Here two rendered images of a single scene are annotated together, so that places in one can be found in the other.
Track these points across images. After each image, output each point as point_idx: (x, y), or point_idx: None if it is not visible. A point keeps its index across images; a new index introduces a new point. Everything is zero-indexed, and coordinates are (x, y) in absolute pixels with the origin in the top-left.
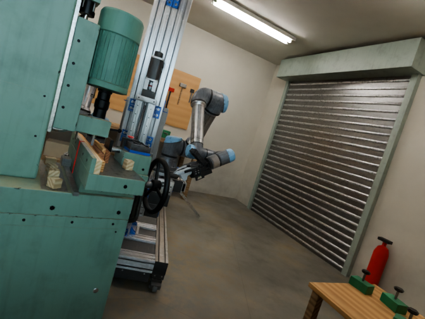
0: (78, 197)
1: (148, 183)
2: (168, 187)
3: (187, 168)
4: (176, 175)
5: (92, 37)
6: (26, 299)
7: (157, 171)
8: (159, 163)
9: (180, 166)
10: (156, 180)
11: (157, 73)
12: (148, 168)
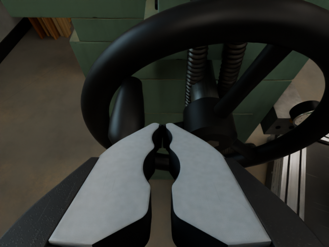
0: None
1: (193, 91)
2: (81, 106)
3: (119, 204)
4: (109, 123)
5: None
6: None
7: (238, 81)
8: (268, 44)
9: (241, 170)
10: (204, 108)
11: None
12: (158, 9)
